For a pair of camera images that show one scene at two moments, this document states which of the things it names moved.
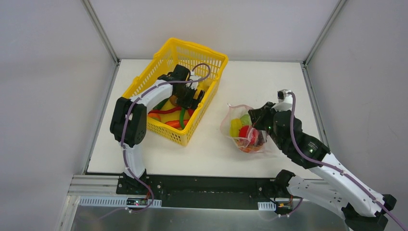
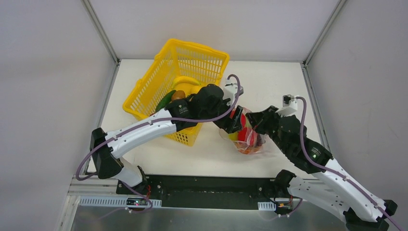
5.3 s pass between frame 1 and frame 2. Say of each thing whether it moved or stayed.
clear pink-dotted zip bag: stayed
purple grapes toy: stayed
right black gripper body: stayed
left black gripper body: moved
